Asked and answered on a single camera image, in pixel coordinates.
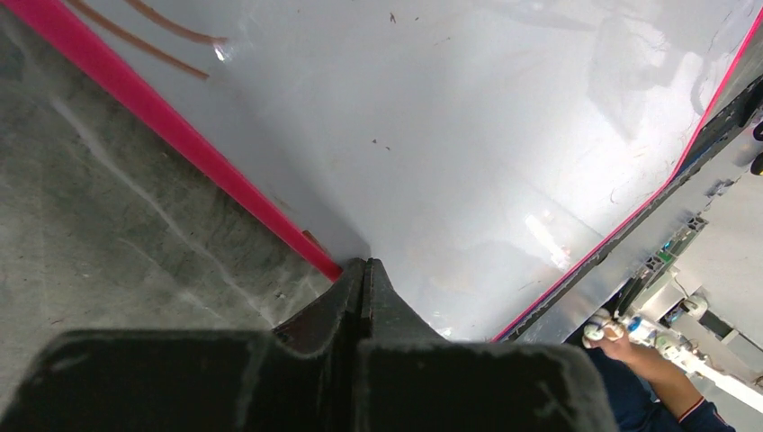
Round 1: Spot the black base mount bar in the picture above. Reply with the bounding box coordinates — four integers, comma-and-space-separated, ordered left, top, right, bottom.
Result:
493, 77, 762, 342

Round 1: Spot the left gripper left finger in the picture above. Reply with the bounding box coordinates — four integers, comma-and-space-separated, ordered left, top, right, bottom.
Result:
1, 259, 365, 431

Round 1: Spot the red framed whiteboard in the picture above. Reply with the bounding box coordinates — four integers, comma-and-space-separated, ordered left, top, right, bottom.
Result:
1, 1, 762, 339

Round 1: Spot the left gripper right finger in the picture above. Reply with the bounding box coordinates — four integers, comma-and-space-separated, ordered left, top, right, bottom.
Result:
355, 258, 616, 431

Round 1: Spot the person in blue clothing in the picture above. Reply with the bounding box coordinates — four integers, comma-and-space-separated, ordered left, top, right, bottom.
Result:
582, 325, 735, 432

